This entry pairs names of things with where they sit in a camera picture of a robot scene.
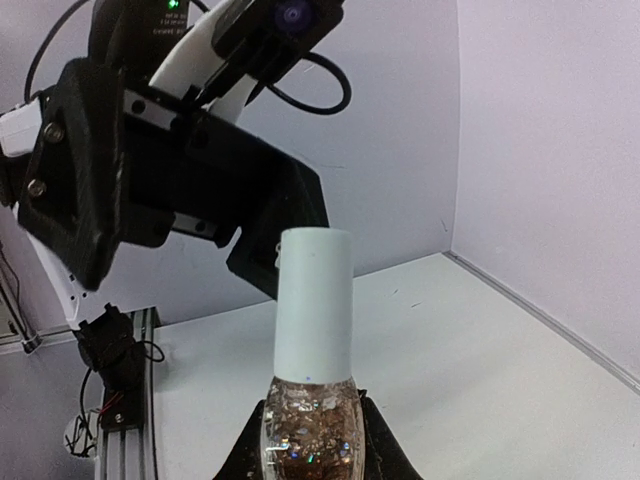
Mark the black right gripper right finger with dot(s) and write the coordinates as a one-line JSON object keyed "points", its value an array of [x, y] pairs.
{"points": [[384, 457]]}

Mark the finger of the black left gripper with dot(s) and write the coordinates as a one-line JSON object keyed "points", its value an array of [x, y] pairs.
{"points": [[292, 197]]}

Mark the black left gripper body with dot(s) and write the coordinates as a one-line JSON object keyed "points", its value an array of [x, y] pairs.
{"points": [[117, 161]]}

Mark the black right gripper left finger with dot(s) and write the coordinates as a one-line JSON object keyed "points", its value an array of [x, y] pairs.
{"points": [[244, 459]]}

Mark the glitter nail polish bottle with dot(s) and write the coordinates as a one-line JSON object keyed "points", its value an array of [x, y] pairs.
{"points": [[312, 431]]}

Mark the white nail polish cap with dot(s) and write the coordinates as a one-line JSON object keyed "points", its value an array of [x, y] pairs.
{"points": [[314, 313]]}

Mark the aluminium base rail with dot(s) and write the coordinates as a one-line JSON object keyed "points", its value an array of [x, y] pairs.
{"points": [[125, 400]]}

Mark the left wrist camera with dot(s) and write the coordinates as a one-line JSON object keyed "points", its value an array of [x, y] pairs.
{"points": [[239, 48]]}

